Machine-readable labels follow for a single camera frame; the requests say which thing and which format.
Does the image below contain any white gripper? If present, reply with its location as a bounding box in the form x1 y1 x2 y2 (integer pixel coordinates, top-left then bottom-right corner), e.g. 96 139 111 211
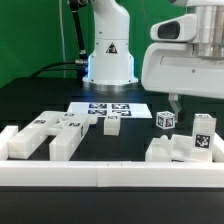
141 43 224 121

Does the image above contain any white chair seat part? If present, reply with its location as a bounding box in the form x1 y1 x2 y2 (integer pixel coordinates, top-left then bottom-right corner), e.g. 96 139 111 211
145 133 214 163

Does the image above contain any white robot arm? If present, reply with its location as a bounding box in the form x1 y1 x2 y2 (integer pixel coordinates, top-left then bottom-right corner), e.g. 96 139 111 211
83 0 224 112

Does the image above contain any white chair back part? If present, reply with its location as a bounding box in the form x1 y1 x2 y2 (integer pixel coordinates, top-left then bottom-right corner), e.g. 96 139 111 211
8 111 98 161

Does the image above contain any white tagged cube nut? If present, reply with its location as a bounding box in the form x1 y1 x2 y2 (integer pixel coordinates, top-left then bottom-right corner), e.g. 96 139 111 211
156 111 175 129

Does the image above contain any white marker sheet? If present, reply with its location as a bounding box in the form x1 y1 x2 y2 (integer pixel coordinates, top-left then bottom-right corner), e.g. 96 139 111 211
67 102 152 119

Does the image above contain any white U-shaped fence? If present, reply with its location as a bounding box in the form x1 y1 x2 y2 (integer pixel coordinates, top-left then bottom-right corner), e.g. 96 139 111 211
0 126 224 188

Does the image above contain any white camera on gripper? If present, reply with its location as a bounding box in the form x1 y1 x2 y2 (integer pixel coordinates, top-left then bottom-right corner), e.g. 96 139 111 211
150 14 197 42

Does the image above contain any black cable hose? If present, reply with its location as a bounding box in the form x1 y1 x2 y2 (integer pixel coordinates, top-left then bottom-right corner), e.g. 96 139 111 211
31 0 90 78

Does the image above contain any thin white cable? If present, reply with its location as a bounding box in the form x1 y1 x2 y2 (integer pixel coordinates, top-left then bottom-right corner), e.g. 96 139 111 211
58 0 67 78

